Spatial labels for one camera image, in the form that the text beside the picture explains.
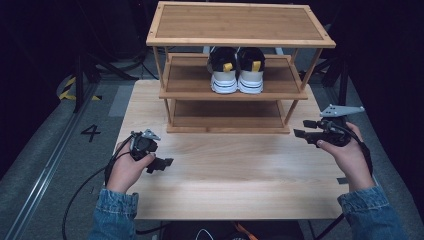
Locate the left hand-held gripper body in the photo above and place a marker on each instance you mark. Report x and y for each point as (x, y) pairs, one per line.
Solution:
(143, 145)

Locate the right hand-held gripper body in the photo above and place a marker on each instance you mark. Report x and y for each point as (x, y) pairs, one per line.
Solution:
(335, 133)

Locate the navy beige white sneaker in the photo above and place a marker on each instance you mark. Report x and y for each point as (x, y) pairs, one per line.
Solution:
(223, 75)
(251, 75)

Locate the wooden three-tier shoe rack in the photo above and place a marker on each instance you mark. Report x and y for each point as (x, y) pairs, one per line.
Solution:
(238, 23)

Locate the person's left hand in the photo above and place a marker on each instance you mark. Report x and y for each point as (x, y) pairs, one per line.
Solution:
(128, 173)

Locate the person's right hand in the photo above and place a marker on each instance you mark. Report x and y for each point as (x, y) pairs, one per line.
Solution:
(351, 160)

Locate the black metal stand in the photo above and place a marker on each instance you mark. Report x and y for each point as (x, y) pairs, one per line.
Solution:
(79, 83)
(342, 86)

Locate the grey tape piece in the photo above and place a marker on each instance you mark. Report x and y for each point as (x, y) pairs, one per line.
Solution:
(342, 181)

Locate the yellow black hazard tape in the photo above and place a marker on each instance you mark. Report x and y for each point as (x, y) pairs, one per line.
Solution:
(65, 96)

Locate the metal floor rail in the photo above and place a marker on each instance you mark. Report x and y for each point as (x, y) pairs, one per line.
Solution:
(50, 163)

